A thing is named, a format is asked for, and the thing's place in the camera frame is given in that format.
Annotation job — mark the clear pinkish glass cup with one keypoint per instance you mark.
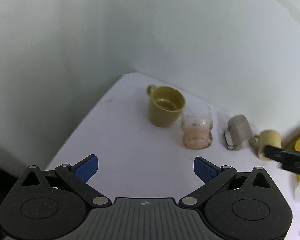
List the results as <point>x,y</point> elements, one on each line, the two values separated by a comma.
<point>197,124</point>

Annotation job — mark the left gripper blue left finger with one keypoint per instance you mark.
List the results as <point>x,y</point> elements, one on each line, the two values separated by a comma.
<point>74,178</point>

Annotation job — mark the grey translucent plastic mug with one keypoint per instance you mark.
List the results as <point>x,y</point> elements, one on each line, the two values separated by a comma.
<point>238,135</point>

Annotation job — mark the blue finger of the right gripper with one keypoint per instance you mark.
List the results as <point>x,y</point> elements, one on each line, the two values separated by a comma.
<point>289,159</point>

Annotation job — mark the beige ceramic stacking mug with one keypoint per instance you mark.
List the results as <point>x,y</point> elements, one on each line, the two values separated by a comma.
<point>266,137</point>

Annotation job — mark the olive green upright mug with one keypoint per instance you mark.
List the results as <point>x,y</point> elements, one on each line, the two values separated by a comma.
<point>165,105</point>

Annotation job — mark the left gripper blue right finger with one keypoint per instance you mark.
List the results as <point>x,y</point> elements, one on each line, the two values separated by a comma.
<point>215,179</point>

